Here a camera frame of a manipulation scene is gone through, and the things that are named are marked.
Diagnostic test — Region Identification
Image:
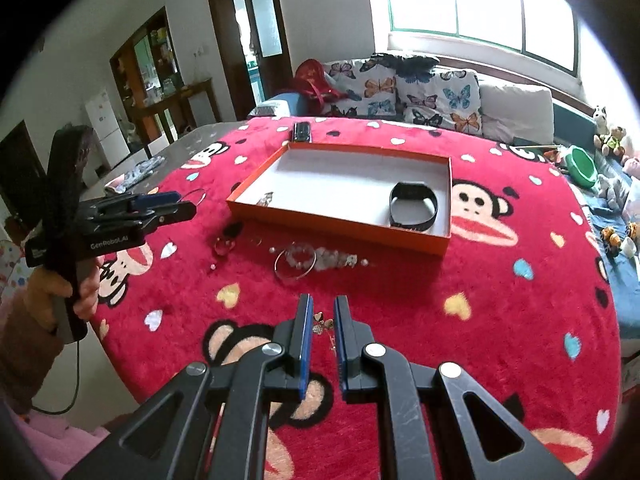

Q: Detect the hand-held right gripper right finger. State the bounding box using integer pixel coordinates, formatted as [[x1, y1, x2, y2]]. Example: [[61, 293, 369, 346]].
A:
[[334, 295, 576, 480]]

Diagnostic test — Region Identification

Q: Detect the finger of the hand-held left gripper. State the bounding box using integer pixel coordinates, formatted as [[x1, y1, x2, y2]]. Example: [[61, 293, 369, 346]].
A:
[[100, 201, 197, 237], [92, 191, 181, 217]]

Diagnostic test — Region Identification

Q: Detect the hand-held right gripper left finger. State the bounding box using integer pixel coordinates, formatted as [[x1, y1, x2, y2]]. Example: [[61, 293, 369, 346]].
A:
[[62, 294, 321, 480]]

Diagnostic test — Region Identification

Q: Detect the gold chain necklace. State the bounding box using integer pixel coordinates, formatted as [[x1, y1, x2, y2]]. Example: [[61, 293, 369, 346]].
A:
[[312, 311, 337, 356]]

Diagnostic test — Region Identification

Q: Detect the red cord bracelet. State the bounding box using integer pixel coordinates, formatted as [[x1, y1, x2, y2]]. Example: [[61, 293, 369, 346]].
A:
[[214, 222, 245, 259]]

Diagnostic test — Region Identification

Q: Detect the large silver hoop bangle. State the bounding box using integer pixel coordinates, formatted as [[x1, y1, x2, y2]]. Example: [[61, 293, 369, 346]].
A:
[[273, 242, 317, 281]]

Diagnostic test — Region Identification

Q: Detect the white beaded bracelet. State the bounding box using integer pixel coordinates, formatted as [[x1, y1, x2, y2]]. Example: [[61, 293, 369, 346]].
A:
[[285, 242, 359, 274]]

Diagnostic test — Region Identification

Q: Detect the orange cardboard box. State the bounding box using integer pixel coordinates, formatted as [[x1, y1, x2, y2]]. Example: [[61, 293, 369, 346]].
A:
[[226, 141, 453, 257]]

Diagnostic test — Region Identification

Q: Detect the person's left hand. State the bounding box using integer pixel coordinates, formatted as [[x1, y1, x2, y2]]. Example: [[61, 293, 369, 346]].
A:
[[69, 255, 104, 321]]

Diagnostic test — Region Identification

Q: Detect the blue patterned cloth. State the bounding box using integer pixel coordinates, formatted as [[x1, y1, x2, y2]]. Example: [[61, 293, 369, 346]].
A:
[[104, 155, 166, 196]]

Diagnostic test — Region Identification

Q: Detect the dotted white cloth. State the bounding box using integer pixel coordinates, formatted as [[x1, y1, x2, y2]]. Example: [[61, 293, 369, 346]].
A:
[[0, 240, 32, 302]]

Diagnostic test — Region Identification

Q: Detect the grey star print blanket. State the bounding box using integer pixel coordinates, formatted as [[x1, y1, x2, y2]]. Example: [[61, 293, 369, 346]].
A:
[[80, 122, 246, 201]]

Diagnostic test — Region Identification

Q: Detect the white fridge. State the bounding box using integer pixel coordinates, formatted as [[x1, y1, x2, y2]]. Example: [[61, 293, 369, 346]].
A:
[[84, 89, 132, 170]]

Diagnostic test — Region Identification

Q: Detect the red monkey print blanket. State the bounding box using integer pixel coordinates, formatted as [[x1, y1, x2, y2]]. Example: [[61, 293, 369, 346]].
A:
[[90, 116, 623, 480]]

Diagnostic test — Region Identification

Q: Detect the dark wooden table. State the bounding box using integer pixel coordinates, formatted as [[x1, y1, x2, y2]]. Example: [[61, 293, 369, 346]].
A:
[[132, 78, 221, 154]]

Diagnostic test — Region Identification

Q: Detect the grey pillow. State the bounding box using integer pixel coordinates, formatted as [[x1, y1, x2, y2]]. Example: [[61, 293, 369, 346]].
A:
[[248, 101, 296, 120]]

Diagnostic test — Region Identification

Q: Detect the wooden display cabinet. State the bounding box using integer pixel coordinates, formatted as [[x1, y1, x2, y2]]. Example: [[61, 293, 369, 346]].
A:
[[110, 6, 184, 111]]

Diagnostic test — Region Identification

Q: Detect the wooden door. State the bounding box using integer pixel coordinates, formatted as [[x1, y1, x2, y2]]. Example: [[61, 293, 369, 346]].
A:
[[205, 0, 294, 121]]

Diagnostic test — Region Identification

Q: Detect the black wristband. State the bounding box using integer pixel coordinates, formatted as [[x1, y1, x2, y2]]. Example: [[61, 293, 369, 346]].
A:
[[389, 181, 440, 233]]

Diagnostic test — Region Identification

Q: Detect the red bag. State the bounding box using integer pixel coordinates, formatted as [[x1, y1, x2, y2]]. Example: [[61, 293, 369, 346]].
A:
[[292, 59, 349, 116]]

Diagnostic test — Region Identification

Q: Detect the pink clothing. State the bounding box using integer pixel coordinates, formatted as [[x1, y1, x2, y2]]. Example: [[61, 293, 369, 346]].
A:
[[10, 410, 112, 480]]

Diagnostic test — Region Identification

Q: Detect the butterfly print pillow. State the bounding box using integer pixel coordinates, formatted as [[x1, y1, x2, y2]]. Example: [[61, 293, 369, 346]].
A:
[[322, 57, 401, 118], [397, 67, 483, 136]]

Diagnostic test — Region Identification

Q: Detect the tiger plush toy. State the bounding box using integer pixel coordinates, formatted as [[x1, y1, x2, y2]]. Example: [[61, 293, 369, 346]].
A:
[[600, 226, 623, 259]]

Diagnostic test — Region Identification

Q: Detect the white pillow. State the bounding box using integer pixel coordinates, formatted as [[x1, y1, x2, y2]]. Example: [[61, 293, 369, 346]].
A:
[[479, 81, 555, 145]]

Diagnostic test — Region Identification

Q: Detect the green bowl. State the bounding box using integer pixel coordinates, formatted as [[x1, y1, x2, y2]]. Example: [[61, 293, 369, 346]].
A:
[[564, 145, 599, 187]]

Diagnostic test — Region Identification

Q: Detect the grey plush toy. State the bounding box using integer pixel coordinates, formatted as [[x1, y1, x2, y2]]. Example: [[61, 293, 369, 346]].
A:
[[597, 174, 631, 211]]

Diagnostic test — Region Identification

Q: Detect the brown plush bear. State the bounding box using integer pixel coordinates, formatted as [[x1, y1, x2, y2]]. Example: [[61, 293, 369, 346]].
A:
[[600, 126, 629, 159]]

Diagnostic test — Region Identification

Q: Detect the green framed window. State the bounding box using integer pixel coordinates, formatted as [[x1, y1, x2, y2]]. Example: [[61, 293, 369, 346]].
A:
[[382, 0, 581, 79]]

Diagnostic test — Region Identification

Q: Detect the black cable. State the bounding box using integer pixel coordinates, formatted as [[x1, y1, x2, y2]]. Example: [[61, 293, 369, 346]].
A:
[[30, 340, 84, 416]]

